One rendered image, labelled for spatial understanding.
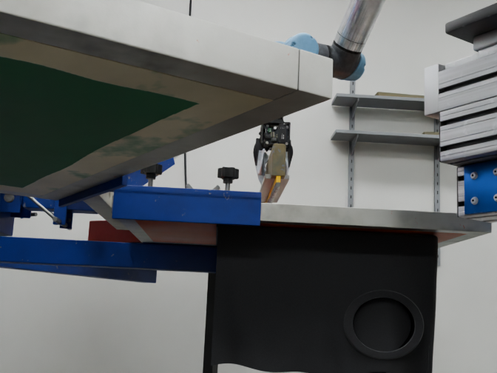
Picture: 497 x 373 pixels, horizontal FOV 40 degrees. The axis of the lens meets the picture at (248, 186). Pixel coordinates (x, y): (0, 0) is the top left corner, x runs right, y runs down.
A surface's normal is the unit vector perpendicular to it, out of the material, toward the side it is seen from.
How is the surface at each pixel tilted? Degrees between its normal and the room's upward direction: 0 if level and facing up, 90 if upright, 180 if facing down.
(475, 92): 90
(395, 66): 90
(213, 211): 90
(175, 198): 90
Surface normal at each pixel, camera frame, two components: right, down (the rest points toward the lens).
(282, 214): 0.05, -0.18
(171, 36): 0.54, -0.13
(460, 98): -0.83, -0.14
